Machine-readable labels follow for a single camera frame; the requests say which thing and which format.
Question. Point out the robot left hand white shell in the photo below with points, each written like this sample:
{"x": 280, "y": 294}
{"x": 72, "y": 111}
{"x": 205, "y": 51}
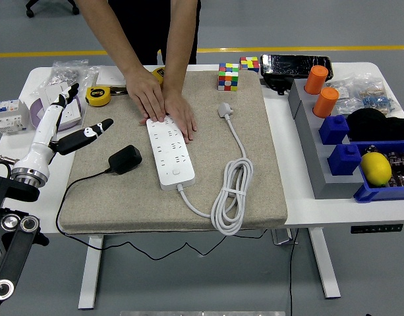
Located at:
{"x": 40, "y": 138}

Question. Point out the person's left hand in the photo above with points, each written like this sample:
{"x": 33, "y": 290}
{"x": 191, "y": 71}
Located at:
{"x": 182, "y": 113}

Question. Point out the person's right hand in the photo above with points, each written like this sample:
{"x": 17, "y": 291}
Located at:
{"x": 145, "y": 95}

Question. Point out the white power strip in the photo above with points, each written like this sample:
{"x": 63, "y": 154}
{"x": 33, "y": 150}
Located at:
{"x": 172, "y": 158}

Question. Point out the black power adapter plug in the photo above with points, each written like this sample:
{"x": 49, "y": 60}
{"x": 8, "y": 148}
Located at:
{"x": 126, "y": 159}

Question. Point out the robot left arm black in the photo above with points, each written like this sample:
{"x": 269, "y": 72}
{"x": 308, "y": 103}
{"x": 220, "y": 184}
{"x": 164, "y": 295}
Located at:
{"x": 14, "y": 250}

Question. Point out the person's left forearm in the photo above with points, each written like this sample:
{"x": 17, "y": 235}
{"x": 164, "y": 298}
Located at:
{"x": 178, "y": 42}

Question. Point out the person's right forearm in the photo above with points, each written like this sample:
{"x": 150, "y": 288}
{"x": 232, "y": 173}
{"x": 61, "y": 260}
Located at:
{"x": 106, "y": 33}

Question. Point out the small yellow tape measure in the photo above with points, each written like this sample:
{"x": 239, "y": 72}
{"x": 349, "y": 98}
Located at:
{"x": 159, "y": 73}

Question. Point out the purple plate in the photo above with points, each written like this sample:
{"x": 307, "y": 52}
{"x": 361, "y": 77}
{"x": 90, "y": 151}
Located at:
{"x": 35, "y": 112}

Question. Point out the white circuit breaker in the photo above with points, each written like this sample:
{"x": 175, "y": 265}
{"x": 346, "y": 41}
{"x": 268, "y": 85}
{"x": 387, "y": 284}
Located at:
{"x": 10, "y": 118}

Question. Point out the large yellow tape measure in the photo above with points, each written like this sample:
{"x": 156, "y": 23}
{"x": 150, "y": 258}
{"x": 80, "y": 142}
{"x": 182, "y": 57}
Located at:
{"x": 98, "y": 96}

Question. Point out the large Rubik's cube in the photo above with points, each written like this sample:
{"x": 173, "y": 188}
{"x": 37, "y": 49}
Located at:
{"x": 228, "y": 77}

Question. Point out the person's torso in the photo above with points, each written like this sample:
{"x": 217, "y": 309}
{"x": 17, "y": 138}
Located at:
{"x": 149, "y": 26}

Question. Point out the bag of metal screws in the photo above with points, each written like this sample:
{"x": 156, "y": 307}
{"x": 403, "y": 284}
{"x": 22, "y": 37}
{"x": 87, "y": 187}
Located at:
{"x": 70, "y": 74}

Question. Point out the small Rubik's cube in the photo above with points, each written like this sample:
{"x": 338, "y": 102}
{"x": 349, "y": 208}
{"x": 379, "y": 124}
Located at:
{"x": 249, "y": 64}

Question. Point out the grey-brown mat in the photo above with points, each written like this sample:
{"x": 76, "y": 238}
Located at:
{"x": 122, "y": 197}

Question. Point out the black office chair base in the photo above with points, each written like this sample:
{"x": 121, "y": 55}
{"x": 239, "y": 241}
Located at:
{"x": 51, "y": 5}

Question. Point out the orange cylinder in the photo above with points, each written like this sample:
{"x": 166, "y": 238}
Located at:
{"x": 316, "y": 79}
{"x": 325, "y": 102}

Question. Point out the grey stepped block holder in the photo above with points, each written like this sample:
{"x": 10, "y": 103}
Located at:
{"x": 315, "y": 158}

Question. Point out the white table leg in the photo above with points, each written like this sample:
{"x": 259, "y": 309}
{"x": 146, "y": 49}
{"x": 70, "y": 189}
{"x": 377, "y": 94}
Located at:
{"x": 89, "y": 273}
{"x": 325, "y": 263}

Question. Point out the blue square block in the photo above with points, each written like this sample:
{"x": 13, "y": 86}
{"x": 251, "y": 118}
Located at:
{"x": 345, "y": 159}
{"x": 333, "y": 129}

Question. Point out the bag of small parts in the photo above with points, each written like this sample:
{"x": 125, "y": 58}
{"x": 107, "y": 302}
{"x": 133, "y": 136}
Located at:
{"x": 343, "y": 95}

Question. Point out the black cloth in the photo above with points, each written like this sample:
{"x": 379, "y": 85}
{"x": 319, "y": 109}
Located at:
{"x": 369, "y": 123}

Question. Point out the black dice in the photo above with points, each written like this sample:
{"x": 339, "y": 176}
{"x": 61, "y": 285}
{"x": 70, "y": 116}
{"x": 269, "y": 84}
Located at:
{"x": 370, "y": 149}

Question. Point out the bag of blue resistors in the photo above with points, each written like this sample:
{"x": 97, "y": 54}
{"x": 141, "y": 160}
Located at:
{"x": 378, "y": 97}

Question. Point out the yellow lemon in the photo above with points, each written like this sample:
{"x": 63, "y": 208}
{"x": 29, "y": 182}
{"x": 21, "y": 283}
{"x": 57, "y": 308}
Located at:
{"x": 375, "y": 169}

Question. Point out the blue plastic bin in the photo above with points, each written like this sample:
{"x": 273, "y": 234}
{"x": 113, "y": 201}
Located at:
{"x": 379, "y": 194}

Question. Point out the dark capacitors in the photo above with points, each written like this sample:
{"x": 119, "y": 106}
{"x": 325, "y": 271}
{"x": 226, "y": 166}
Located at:
{"x": 399, "y": 164}

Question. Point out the black desk control panel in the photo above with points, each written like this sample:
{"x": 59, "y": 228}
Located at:
{"x": 376, "y": 228}

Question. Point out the white wall socket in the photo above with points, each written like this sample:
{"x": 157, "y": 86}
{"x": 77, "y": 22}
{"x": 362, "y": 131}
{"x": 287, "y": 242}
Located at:
{"x": 71, "y": 112}

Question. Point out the white wall switch panel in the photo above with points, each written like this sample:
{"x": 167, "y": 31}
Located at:
{"x": 107, "y": 77}

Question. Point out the white switch box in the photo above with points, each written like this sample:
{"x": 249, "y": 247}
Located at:
{"x": 51, "y": 92}

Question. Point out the grey under-desk bracket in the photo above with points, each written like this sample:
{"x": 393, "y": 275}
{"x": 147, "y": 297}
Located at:
{"x": 282, "y": 237}

